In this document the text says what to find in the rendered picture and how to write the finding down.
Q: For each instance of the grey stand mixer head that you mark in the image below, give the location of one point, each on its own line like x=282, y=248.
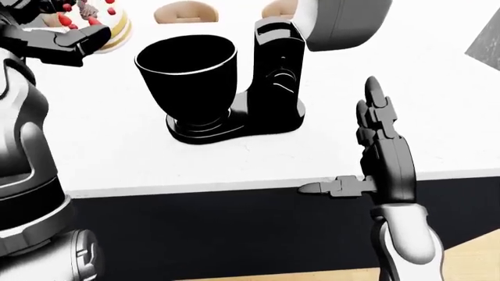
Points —
x=343, y=23

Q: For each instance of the grey slab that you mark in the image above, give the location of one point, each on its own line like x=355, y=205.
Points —
x=486, y=47

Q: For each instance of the black stand mixer body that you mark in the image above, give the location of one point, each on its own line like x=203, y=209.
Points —
x=269, y=87

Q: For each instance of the white cake with strawberries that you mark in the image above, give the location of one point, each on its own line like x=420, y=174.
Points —
x=107, y=22

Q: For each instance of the black stand mixer bowl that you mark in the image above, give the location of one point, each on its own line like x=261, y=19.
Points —
x=187, y=85

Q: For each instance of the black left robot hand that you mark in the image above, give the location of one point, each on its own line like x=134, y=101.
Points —
x=74, y=39

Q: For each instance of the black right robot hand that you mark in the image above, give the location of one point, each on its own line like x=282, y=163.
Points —
x=390, y=152

